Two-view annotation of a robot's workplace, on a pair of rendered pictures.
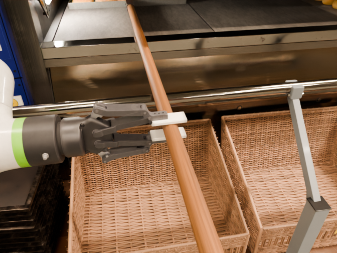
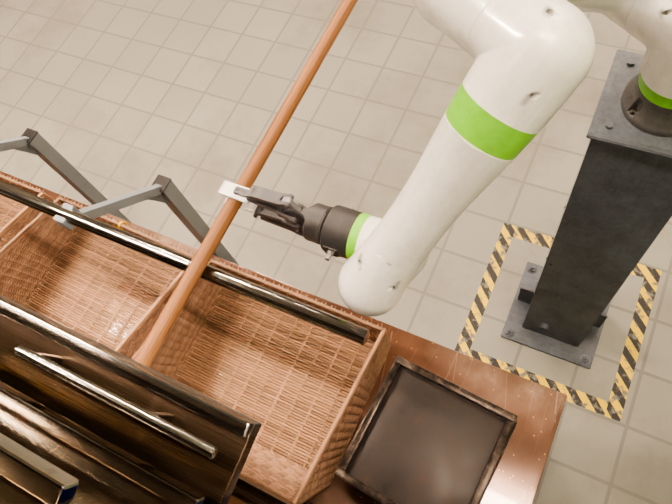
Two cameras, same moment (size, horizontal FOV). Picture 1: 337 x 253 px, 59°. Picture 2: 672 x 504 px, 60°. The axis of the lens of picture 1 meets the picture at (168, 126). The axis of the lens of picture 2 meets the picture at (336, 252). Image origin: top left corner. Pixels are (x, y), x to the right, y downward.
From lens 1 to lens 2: 117 cm
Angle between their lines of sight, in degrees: 72
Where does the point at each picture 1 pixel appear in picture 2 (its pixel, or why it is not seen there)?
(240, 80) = not seen: hidden behind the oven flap
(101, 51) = not seen: hidden behind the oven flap
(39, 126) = (342, 213)
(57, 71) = not seen: outside the picture
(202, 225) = (291, 98)
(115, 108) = (274, 195)
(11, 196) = (412, 395)
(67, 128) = (321, 208)
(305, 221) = (177, 196)
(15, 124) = (360, 224)
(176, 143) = (253, 163)
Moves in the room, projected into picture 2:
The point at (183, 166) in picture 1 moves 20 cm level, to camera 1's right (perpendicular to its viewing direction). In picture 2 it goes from (267, 140) to (198, 104)
